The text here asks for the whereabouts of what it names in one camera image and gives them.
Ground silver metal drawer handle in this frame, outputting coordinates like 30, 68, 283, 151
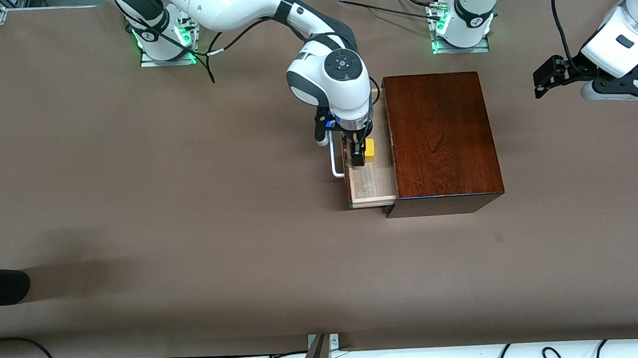
330, 139, 348, 179

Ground light wooden drawer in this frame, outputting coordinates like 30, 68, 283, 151
338, 86, 400, 210

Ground dark red wooden cabinet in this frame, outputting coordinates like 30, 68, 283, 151
375, 70, 506, 219

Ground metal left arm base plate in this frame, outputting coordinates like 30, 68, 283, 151
430, 25, 491, 56

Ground black cable on table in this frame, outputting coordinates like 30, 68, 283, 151
338, 0, 435, 26

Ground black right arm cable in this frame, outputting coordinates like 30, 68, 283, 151
190, 13, 347, 85

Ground aluminium table bracket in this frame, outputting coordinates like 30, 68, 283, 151
306, 333, 341, 351

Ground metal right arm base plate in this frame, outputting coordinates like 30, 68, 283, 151
139, 47, 198, 69

